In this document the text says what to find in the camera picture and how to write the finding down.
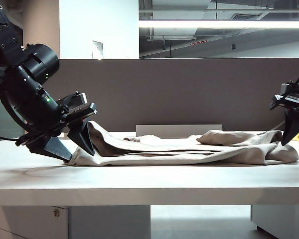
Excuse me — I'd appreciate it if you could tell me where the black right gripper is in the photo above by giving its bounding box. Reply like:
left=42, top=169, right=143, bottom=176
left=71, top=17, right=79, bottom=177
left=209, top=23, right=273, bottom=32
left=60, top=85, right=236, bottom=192
left=269, top=93, right=299, bottom=152

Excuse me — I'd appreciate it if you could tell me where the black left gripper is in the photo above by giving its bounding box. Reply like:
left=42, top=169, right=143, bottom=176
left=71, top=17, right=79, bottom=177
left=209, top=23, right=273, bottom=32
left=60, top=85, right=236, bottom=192
left=14, top=102, right=98, bottom=162

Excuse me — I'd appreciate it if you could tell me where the beige T-shirt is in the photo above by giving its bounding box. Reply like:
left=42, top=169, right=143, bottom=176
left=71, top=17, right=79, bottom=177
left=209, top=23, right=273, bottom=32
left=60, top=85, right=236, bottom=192
left=64, top=121, right=299, bottom=167

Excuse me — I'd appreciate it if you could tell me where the dark glass door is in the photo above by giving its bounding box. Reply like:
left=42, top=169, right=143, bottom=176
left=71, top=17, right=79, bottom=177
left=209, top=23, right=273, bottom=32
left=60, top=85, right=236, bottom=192
left=0, top=67, right=25, bottom=142

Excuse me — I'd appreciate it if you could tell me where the white cabinet with caster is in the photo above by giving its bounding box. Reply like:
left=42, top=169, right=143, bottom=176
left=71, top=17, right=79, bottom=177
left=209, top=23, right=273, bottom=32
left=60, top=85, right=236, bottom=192
left=250, top=205, right=299, bottom=239

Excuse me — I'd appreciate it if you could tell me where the ceiling air vent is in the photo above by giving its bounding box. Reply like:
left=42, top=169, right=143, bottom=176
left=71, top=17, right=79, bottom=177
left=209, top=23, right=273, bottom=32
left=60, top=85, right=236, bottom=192
left=230, top=13, right=262, bottom=21

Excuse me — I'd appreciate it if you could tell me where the red ceiling sign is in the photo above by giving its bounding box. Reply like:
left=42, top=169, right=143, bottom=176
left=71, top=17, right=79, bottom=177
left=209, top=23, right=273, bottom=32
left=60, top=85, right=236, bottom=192
left=190, top=39, right=208, bottom=47

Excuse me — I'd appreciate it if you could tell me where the white ceiling light strip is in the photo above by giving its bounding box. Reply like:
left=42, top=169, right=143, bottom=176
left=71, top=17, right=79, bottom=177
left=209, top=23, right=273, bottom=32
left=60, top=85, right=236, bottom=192
left=139, top=20, right=299, bottom=29

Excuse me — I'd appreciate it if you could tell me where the grey cable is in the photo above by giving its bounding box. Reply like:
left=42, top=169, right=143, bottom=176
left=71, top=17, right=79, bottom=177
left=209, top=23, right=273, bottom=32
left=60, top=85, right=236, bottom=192
left=270, top=120, right=286, bottom=131

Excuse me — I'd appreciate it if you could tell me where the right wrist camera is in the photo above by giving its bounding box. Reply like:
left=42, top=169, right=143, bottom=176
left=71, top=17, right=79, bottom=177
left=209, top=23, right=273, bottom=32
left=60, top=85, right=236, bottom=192
left=280, top=82, right=299, bottom=95

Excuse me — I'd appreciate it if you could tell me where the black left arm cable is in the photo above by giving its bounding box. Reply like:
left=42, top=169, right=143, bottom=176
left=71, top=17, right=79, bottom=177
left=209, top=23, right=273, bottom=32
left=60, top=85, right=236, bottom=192
left=0, top=94, right=30, bottom=142

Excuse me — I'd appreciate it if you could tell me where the white wall notice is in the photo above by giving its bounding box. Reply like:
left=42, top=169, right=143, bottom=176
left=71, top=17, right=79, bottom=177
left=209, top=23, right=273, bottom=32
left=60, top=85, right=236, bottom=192
left=92, top=40, right=104, bottom=60

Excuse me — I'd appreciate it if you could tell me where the grey partition bracket plate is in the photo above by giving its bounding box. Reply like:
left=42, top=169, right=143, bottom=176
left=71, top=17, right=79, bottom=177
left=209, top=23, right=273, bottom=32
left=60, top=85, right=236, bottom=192
left=136, top=124, right=224, bottom=138

